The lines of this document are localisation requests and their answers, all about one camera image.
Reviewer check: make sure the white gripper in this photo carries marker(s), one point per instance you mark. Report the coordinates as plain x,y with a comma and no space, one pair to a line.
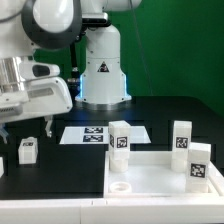
42,98

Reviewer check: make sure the white square tabletop tray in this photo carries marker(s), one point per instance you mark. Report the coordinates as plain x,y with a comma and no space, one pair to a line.
148,175

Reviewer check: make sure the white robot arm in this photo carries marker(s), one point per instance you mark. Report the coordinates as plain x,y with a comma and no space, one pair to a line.
29,25

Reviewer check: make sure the white sheet with markers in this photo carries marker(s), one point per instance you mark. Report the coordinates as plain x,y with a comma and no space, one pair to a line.
74,135

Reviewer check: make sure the white left fence piece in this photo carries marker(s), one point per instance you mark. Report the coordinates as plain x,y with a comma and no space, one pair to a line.
1,167

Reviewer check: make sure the white front fence bar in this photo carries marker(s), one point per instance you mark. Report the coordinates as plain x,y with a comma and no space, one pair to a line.
168,210

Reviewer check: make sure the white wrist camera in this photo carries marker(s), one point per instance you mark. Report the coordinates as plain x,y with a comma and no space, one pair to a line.
30,70

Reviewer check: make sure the black camera stand pole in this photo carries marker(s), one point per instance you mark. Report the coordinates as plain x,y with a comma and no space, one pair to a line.
74,80

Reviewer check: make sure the camera on stand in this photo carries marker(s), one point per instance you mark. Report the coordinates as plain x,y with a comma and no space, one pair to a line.
95,20

